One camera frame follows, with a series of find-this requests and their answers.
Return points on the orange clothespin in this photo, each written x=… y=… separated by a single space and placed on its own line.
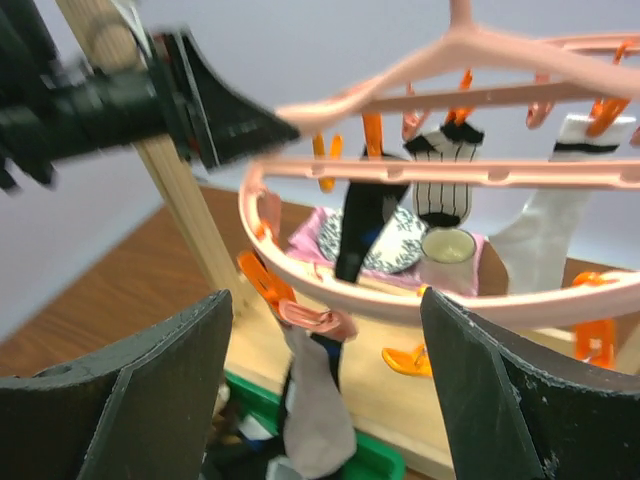
x=410 y=363
x=595 y=341
x=266 y=283

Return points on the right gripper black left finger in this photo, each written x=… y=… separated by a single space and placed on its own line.
x=139 y=408

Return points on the pink round clip hanger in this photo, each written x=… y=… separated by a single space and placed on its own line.
x=576 y=69

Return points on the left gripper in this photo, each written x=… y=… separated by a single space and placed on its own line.
x=229 y=126

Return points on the wooden hanging rack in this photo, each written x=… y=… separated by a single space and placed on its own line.
x=257 y=349

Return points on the green plastic tray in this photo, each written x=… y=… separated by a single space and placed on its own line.
x=373 y=459

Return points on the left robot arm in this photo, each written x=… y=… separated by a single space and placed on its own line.
x=50 y=113

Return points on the pink cloth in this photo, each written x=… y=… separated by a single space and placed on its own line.
x=304 y=247

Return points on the grey sock with red stripes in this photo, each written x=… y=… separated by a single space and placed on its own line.
x=314 y=423

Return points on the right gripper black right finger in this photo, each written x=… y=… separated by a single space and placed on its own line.
x=514 y=409

